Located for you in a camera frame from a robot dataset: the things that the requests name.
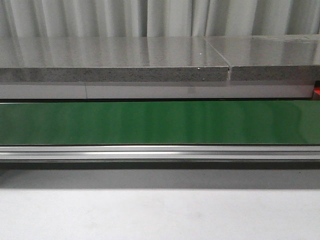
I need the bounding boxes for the green conveyor belt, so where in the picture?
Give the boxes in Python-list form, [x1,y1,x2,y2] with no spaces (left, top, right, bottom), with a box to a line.
[0,100,320,145]

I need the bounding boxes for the grey stone slab right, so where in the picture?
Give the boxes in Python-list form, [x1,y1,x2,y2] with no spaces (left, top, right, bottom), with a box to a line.
[205,35,320,83]

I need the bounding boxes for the grey stone slab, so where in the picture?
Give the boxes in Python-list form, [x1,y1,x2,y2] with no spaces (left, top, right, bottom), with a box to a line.
[0,37,229,83]
[205,35,320,83]

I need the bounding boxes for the grey stone slab left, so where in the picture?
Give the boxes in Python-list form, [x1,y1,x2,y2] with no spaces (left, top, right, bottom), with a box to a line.
[0,37,229,83]

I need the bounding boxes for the red plastic tray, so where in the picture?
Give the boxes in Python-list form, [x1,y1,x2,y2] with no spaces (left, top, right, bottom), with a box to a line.
[312,86,320,101]

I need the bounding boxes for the grey pleated curtain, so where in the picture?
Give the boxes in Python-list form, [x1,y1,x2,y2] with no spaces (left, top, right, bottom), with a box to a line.
[0,0,320,37]

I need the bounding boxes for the aluminium conveyor frame rail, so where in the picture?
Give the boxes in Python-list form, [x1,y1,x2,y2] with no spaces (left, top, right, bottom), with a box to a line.
[0,145,320,163]

